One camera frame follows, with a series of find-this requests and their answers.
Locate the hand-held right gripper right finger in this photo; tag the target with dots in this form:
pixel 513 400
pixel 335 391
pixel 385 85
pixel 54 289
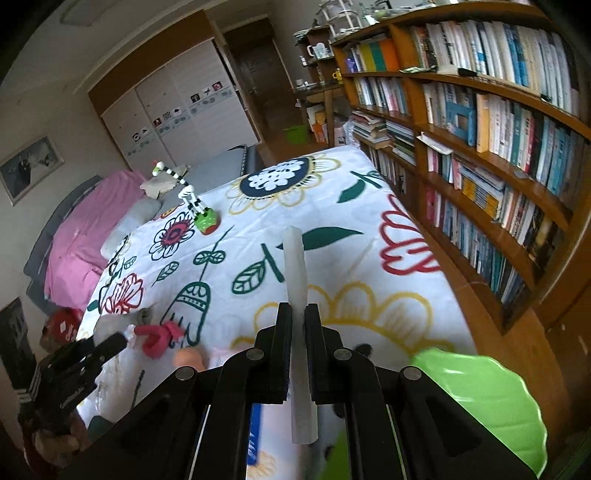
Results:
pixel 312 360

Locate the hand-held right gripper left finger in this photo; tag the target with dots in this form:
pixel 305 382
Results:
pixel 284 360

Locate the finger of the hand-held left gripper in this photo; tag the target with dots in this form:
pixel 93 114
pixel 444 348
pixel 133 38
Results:
pixel 104 342
pixel 113 355

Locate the blue white tissue packet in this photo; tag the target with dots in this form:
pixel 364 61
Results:
pixel 255 434

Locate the white foam stick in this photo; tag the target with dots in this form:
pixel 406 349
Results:
pixel 293 267

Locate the green leaf-shaped plate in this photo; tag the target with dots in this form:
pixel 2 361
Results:
pixel 485 406

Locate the person's left hand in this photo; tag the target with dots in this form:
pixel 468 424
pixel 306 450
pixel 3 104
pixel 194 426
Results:
pixel 60 443

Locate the red quilt box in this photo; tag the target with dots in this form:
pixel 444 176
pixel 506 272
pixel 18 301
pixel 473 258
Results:
pixel 62 325

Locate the peach makeup sponge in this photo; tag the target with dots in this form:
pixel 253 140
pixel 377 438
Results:
pixel 189 360

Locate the pink duvet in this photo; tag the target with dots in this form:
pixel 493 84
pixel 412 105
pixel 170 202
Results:
pixel 78 240

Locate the grey padded headboard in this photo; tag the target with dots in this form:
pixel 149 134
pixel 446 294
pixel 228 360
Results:
pixel 46 235

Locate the striped giraffe toy green base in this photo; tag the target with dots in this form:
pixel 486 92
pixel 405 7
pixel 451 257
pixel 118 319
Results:
pixel 206 221

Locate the folded cream cloth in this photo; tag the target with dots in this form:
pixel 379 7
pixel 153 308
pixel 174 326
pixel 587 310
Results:
pixel 159 187

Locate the green plastic bin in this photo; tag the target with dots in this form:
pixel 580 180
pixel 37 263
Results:
pixel 295 134

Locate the pile of loose books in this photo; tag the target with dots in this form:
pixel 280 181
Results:
pixel 374 131

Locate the wooden bookshelf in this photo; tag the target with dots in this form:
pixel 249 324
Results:
pixel 415 124

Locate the white sliding-door wardrobe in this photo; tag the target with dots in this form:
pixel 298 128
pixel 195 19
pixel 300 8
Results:
pixel 184 97

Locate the wooden desk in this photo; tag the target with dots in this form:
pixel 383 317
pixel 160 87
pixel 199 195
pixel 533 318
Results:
pixel 323 92

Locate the dark wooden door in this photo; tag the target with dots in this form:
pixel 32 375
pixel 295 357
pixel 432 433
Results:
pixel 263 83

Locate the yellow mug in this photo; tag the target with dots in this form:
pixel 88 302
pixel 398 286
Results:
pixel 337 75

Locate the rows of books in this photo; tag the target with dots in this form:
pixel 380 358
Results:
pixel 498 124

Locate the small wooden shelf unit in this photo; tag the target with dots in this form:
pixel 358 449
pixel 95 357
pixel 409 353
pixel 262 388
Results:
pixel 318 50

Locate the white mug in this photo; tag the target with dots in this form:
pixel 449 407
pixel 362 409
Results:
pixel 319 50

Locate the white plastic rack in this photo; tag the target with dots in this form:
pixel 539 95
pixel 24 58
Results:
pixel 341 16

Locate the framed wall photo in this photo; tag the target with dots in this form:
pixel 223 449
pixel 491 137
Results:
pixel 27 168

